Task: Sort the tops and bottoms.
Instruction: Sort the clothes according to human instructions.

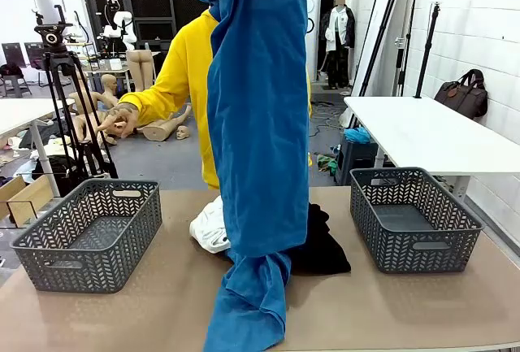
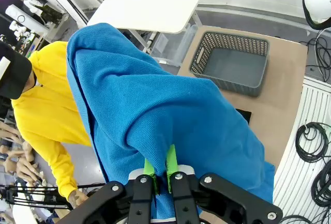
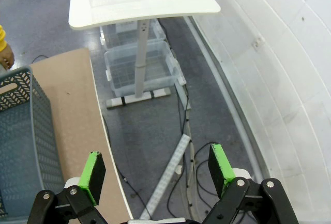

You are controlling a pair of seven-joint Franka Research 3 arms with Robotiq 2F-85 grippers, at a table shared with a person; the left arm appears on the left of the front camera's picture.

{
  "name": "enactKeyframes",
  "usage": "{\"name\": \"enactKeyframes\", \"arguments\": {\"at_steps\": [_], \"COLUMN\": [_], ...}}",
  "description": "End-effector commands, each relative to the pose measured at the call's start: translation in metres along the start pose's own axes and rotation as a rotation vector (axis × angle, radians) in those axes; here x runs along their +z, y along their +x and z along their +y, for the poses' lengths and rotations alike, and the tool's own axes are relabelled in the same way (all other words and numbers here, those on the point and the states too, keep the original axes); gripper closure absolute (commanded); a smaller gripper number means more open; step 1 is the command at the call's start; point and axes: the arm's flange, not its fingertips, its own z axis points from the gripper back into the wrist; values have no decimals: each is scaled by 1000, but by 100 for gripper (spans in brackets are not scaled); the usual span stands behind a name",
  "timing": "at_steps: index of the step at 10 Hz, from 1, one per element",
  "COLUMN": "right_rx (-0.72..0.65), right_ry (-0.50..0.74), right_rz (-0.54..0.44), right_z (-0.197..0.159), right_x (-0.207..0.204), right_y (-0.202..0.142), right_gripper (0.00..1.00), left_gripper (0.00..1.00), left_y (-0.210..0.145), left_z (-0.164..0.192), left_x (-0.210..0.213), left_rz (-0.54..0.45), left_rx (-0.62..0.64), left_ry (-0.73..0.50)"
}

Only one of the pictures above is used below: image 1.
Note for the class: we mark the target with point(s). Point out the dark chair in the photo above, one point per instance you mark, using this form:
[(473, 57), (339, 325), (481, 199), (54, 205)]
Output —
[(16, 75)]

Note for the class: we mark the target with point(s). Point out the dressed mannequin white shirt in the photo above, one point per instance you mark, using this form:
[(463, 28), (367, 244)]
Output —
[(339, 35)]

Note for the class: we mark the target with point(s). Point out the tan mannequin legs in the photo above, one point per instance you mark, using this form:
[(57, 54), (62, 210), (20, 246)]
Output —
[(141, 67)]

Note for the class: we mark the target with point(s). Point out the black garment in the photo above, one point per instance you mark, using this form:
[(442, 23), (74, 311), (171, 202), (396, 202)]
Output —
[(321, 246)]

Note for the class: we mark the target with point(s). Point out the white tall cylinder appliance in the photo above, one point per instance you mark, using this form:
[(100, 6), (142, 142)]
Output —
[(313, 35)]

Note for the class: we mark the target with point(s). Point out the white garment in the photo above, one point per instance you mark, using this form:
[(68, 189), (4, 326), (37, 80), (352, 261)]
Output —
[(209, 226)]

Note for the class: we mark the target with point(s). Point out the white table with brown bag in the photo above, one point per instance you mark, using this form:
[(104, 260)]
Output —
[(426, 136)]

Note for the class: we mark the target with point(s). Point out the green cloth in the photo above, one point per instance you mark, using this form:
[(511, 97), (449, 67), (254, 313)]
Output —
[(327, 163)]

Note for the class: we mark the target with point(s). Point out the cardboard box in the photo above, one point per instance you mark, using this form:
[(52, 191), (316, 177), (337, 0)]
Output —
[(24, 197)]

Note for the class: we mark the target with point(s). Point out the black leaning tripod poles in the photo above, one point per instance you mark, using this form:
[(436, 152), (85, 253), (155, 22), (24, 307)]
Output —
[(382, 33)]

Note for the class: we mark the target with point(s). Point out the white and black background robot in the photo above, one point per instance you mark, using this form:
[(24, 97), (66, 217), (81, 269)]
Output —
[(122, 27)]

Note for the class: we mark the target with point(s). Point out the tan bald mannequin torso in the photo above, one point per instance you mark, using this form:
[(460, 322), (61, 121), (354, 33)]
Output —
[(107, 88)]

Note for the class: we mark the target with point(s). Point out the person in yellow hoodie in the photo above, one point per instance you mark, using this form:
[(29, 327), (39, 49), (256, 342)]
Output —
[(183, 75)]

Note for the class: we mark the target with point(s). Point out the person right hand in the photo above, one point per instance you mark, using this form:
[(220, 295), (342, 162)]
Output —
[(120, 118)]

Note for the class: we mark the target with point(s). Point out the grey plastic woven basket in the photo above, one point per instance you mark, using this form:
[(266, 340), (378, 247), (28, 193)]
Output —
[(81, 270), (418, 254)]

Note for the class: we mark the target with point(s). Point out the black upright light stand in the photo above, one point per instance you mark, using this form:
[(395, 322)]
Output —
[(426, 51)]

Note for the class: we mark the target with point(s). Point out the tan lying mannequin torso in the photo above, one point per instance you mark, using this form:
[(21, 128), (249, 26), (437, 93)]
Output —
[(162, 128)]

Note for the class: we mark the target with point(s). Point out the person right forearm yellow sleeve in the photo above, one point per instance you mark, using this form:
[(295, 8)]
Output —
[(156, 104)]

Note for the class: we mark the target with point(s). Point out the brown leather bag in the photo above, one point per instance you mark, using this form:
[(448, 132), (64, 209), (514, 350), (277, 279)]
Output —
[(463, 94)]

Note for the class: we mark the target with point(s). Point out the tan mannequin head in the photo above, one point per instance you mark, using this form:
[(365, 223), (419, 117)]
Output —
[(183, 132)]

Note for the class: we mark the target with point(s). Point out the black tripod with camera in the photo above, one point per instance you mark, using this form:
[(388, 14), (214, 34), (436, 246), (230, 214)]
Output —
[(53, 37)]

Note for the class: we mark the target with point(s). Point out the cyan cloth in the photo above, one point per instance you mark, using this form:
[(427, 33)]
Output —
[(357, 134)]

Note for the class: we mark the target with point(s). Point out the black leaning stand pole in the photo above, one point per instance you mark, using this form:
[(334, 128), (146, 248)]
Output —
[(408, 39)]

